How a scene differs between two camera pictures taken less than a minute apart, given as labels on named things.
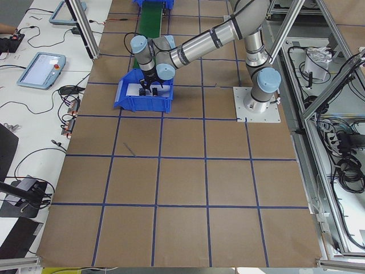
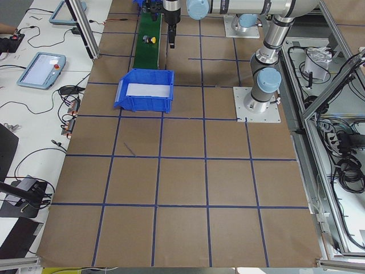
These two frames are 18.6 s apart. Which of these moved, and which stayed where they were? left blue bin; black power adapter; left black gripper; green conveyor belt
Moved: left black gripper
Stayed: black power adapter; green conveyor belt; left blue bin
